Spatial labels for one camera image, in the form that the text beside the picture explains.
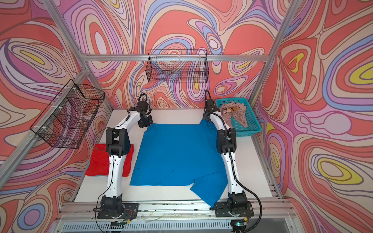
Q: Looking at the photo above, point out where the beige t shirt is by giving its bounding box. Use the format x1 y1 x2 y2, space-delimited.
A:
219 102 248 128

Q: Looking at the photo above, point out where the aluminium horizontal back bar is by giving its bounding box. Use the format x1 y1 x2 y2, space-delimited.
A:
81 54 269 62

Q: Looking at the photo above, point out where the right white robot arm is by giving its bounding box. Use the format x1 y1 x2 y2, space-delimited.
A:
203 90 253 218

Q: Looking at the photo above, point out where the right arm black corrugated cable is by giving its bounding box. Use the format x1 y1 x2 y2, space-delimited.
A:
227 145 263 233

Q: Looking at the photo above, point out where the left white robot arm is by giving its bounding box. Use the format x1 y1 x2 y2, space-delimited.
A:
94 93 153 220

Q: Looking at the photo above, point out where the folded red t shirt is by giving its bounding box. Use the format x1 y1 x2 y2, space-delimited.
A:
85 144 135 177

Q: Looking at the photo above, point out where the blue t shirt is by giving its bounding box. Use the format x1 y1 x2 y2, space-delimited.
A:
130 120 228 207

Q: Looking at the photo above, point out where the aluminium left frame post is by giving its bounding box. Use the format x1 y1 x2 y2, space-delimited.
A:
0 0 114 187

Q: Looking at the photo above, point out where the black wire basket wall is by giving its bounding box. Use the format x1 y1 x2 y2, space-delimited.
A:
146 49 209 83
30 80 105 149

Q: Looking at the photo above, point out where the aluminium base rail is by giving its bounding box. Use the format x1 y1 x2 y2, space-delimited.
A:
48 199 304 233

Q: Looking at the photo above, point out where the teal plastic laundry basket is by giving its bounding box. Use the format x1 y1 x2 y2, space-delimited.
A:
215 98 262 137

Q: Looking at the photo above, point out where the black wire basket left wall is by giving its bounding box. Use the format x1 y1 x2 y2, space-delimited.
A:
30 80 105 149

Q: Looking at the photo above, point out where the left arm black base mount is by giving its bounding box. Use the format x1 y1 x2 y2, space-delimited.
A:
95 195 139 220

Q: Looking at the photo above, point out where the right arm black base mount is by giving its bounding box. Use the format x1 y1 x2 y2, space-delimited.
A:
211 191 254 218

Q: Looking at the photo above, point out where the black wire basket back wall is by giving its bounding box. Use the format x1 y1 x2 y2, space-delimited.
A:
146 49 209 83

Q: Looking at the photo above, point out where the aluminium frame corner post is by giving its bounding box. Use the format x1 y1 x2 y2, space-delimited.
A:
249 1 303 107

